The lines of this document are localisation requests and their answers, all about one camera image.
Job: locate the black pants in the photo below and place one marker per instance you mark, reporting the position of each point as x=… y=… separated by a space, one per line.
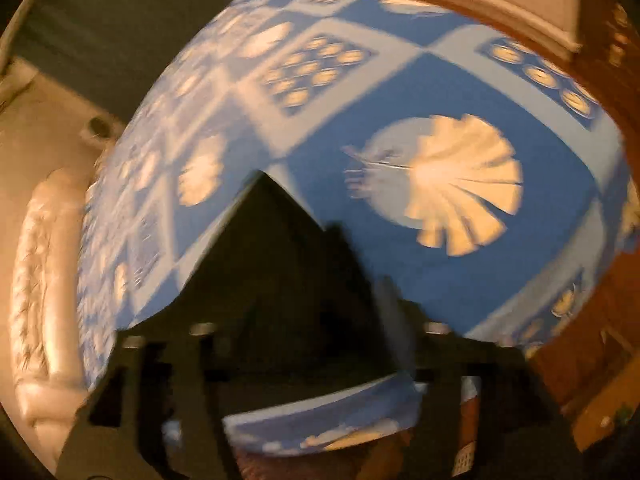
x=280 y=270

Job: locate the cream tufted headboard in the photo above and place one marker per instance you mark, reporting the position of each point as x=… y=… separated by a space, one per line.
x=45 y=285

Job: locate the blue shell-print blanket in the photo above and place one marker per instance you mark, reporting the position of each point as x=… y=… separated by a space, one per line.
x=350 y=110

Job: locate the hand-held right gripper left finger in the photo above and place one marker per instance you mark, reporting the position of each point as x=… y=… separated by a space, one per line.
x=195 y=385

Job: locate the dark curtain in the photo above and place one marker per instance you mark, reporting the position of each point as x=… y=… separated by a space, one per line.
x=130 y=20

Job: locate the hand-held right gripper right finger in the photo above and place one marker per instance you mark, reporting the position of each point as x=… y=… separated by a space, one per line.
x=440 y=385

